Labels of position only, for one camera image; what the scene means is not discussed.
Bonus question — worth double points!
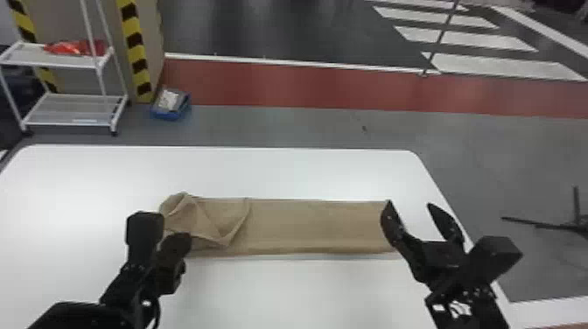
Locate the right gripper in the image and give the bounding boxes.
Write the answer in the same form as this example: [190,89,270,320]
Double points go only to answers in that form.
[379,199,476,296]

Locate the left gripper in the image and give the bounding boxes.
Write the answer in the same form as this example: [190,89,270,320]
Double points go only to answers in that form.
[154,231,193,297]

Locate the beige towel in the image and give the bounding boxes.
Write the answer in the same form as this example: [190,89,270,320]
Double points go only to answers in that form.
[158,191,396,257]

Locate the blue tray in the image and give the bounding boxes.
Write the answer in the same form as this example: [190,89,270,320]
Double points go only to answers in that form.
[150,87,193,122]

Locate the black star base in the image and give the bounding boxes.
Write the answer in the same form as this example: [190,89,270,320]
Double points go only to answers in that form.
[500,185,588,240]

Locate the white shelf trolley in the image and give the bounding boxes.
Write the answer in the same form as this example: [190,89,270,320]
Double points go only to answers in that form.
[0,0,130,137]

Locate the grey metal pole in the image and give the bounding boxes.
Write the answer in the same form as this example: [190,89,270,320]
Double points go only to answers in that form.
[419,0,461,77]

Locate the beige striped pillar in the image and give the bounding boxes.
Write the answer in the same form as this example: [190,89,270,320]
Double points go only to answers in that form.
[6,0,166,105]

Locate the red snack packet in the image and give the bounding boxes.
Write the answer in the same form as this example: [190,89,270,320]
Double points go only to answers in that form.
[44,38,109,58]

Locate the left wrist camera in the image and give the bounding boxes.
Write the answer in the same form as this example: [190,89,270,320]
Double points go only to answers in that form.
[124,210,165,267]

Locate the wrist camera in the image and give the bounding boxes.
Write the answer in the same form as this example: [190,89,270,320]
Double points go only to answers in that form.
[124,210,165,267]
[463,235,524,287]

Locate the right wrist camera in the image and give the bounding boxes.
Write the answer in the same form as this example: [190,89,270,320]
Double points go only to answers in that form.
[463,235,524,287]

